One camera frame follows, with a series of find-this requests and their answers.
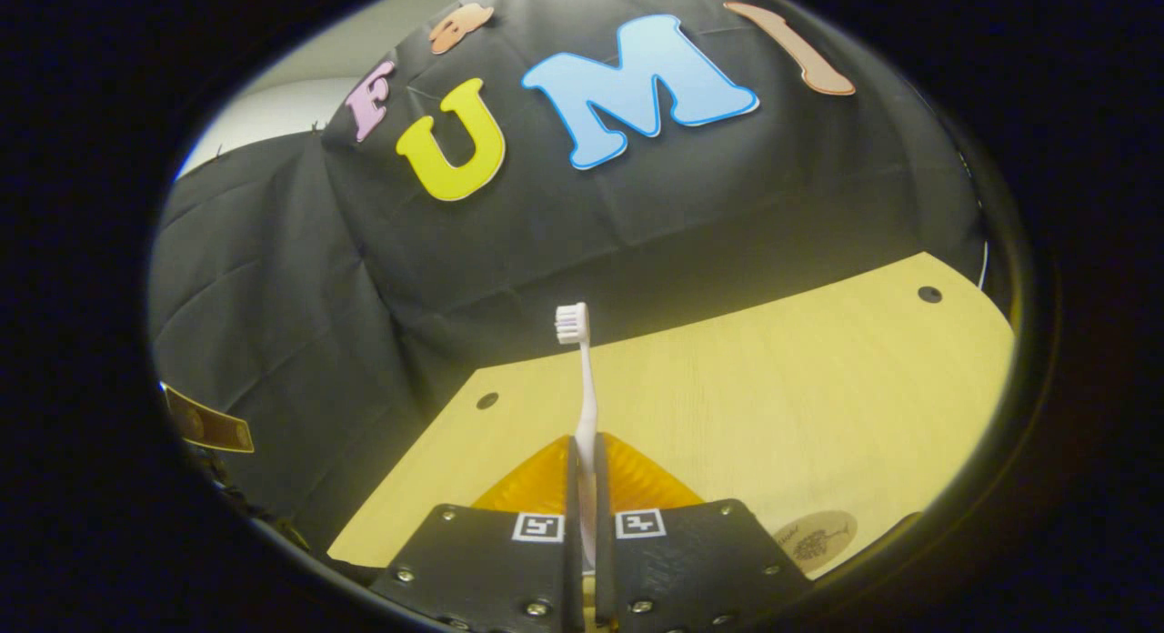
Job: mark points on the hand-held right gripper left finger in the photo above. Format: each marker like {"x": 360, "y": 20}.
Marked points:
{"x": 572, "y": 560}

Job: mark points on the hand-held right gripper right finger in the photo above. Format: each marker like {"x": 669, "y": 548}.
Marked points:
{"x": 602, "y": 560}

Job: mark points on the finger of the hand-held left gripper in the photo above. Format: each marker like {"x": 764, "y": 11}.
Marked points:
{"x": 214, "y": 428}

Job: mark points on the white toothbrush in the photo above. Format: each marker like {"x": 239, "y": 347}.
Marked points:
{"x": 588, "y": 406}

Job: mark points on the round wooden coaster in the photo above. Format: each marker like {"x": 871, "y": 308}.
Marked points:
{"x": 814, "y": 542}

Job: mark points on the wooden desktop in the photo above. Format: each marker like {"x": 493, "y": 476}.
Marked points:
{"x": 773, "y": 387}

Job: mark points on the black backdrop cloth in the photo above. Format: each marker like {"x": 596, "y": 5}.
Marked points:
{"x": 637, "y": 215}

